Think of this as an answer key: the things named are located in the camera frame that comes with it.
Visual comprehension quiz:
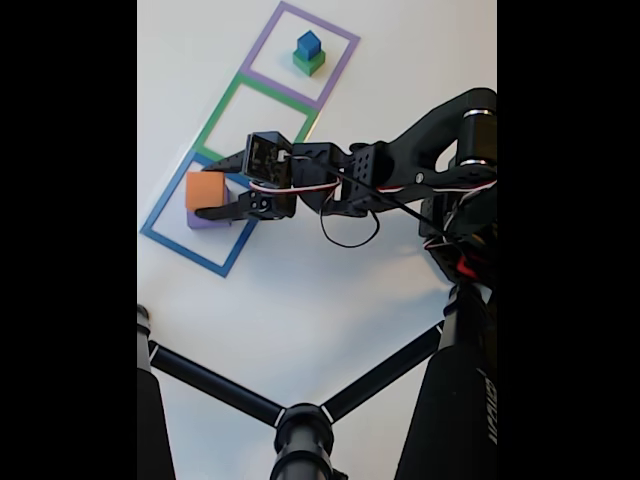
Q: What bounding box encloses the thin black camera cable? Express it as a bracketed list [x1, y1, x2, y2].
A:
[319, 164, 451, 250]

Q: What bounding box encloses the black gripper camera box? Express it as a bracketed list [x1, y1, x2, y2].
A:
[241, 131, 294, 187]

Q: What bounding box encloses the black camera tripod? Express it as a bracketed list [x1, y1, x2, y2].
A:
[137, 284, 498, 480]

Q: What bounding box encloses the orange square block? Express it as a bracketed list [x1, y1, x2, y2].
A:
[185, 171, 226, 211]

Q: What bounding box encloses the blue square frame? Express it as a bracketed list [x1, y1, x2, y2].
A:
[139, 151, 261, 279]

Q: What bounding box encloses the green square block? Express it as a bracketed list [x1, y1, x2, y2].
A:
[292, 48, 327, 77]

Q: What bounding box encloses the purple square frame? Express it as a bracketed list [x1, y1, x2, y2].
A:
[239, 0, 361, 111]

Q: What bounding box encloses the green square frame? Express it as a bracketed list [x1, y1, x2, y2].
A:
[192, 72, 320, 164]

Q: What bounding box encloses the purple square block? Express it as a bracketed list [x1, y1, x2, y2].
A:
[185, 182, 234, 231]

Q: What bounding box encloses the small blue cube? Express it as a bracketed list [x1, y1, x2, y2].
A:
[295, 29, 321, 60]

